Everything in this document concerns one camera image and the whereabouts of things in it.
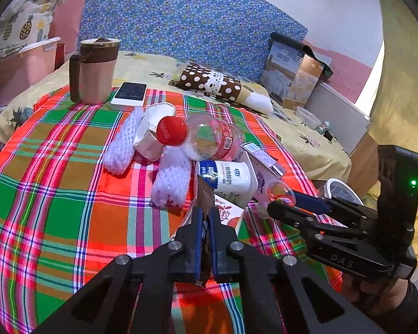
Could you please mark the white yogurt bottle blue label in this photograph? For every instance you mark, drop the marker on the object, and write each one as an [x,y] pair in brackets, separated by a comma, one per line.
[230,179]

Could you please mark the white foam fruit net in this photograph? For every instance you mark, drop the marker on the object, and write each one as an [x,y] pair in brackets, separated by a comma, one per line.
[123,142]
[170,177]

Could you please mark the small clear plastic cup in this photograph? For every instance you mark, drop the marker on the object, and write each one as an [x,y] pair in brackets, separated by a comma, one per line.
[278,191]

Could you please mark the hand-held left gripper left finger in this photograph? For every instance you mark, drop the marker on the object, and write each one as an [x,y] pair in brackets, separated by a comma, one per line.
[196,247]

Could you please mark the plaid cloth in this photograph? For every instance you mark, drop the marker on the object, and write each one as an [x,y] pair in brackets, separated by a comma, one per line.
[55,198]

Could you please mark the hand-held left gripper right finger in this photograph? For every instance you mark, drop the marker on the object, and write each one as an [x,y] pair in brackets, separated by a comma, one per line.
[214,247]

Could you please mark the gold cardboard box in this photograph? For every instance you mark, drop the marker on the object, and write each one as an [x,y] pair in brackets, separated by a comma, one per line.
[304,83]

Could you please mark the bedding product box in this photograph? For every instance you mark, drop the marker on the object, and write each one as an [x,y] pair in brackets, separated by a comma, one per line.
[278,73]

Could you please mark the white cabinet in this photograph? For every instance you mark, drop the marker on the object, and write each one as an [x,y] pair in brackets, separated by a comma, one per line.
[334,114]

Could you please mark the blue floral headboard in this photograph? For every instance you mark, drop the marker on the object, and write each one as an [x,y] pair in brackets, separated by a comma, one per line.
[195,17]

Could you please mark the white trash bin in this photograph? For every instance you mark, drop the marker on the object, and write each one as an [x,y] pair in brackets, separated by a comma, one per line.
[341,189]

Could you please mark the yellow pineapple print bedsheet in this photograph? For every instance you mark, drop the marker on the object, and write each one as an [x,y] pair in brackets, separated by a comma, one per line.
[299,149]

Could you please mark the black binder clip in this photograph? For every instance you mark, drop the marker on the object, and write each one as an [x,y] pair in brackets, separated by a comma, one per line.
[329,136]

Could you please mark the brown polka dot pillow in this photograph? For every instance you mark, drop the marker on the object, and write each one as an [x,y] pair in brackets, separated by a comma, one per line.
[209,80]

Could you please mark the clear bottle with red cap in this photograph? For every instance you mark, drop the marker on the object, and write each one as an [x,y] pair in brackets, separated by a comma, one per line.
[205,135]

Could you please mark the pineapple print pillow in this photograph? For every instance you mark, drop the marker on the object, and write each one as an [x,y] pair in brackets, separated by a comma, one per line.
[24,24]

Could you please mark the yellow curtain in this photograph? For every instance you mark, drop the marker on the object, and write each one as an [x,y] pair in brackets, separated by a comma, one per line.
[404,94]

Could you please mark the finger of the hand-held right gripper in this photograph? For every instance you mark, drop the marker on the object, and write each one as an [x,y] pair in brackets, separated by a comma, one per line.
[289,214]
[310,200]

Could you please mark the small glass jar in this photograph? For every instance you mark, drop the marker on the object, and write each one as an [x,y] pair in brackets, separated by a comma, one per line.
[323,127]

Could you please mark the person's right hand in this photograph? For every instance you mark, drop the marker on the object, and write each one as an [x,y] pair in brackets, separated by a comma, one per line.
[386,297]

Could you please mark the pink storage box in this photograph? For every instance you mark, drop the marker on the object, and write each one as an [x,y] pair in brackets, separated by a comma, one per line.
[24,69]

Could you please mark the wooden board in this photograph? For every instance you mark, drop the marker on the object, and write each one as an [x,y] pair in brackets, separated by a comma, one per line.
[364,163]

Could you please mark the brown foil snack wrapper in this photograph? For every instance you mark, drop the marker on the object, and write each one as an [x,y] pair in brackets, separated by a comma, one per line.
[205,198]

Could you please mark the small blue white box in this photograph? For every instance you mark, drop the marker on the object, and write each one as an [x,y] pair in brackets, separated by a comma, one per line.
[261,155]

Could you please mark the clear plastic bowl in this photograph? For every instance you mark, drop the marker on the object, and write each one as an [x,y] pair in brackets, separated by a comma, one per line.
[308,118]

